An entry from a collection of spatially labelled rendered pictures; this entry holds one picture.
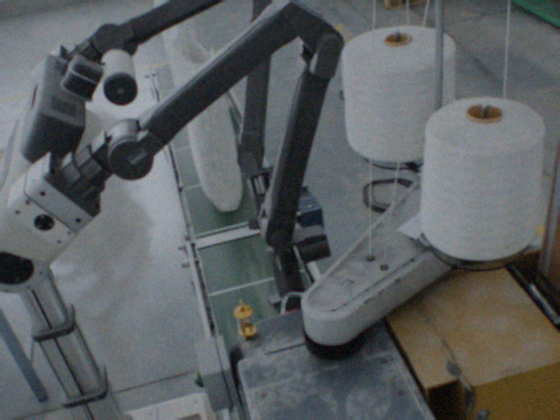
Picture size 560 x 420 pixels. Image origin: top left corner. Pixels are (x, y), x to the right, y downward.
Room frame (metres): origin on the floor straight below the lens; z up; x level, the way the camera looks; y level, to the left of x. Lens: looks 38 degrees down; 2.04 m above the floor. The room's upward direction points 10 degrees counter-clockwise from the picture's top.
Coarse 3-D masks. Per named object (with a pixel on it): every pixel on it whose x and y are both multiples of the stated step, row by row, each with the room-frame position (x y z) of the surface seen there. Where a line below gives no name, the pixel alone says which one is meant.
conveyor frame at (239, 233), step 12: (156, 96) 3.89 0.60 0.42; (228, 96) 3.95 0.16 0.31; (240, 108) 3.51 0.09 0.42; (240, 120) 3.52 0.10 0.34; (168, 144) 3.27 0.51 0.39; (168, 156) 3.08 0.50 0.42; (180, 180) 2.89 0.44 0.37; (180, 204) 2.60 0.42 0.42; (180, 216) 2.49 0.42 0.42; (192, 240) 2.35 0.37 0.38; (204, 240) 2.34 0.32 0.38; (216, 240) 2.32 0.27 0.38; (228, 240) 2.31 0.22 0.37; (192, 252) 2.33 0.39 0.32
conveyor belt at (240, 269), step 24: (240, 240) 2.29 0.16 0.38; (264, 240) 2.26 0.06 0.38; (216, 264) 2.15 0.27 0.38; (240, 264) 2.12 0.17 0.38; (264, 264) 2.09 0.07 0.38; (216, 288) 1.99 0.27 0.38; (240, 288) 1.97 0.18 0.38; (264, 288) 1.95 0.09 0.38; (216, 312) 1.85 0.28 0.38; (264, 312) 1.81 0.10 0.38; (240, 408) 1.38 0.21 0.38
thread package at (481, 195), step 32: (448, 128) 0.64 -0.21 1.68; (480, 128) 0.62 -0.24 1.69; (512, 128) 0.61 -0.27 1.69; (544, 128) 0.62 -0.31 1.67; (448, 160) 0.61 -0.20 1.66; (480, 160) 0.59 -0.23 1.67; (512, 160) 0.58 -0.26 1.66; (448, 192) 0.61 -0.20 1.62; (480, 192) 0.58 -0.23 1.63; (512, 192) 0.58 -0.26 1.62; (448, 224) 0.60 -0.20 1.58; (480, 224) 0.58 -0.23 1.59; (512, 224) 0.58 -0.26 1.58; (480, 256) 0.58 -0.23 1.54
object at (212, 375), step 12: (204, 348) 0.72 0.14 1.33; (216, 348) 0.71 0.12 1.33; (204, 360) 0.69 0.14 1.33; (216, 360) 0.69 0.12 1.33; (228, 360) 0.68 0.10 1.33; (204, 372) 0.67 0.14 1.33; (216, 372) 0.67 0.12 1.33; (228, 372) 0.67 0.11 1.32; (204, 384) 0.66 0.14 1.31; (216, 384) 0.66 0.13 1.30; (228, 384) 0.67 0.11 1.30; (216, 396) 0.66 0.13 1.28; (228, 396) 0.67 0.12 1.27; (216, 408) 0.66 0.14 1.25; (228, 408) 0.67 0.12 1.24
